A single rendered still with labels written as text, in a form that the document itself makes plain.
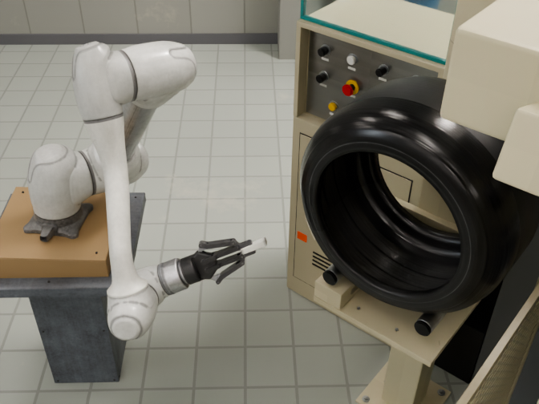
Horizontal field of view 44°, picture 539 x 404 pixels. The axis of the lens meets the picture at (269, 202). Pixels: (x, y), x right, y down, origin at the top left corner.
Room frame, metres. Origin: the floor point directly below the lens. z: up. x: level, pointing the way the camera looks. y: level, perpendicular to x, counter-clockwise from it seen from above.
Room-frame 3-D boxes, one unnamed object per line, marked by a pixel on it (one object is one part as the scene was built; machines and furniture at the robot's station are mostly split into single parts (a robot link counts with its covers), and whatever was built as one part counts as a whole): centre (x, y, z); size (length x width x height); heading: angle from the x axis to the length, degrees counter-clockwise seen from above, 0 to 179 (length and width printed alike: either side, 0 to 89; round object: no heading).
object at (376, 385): (1.53, -0.53, 0.01); 0.27 x 0.27 x 0.02; 52
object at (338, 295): (1.41, -0.27, 0.84); 0.36 x 0.09 x 0.06; 142
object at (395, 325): (1.32, -0.38, 0.80); 0.37 x 0.36 x 0.02; 52
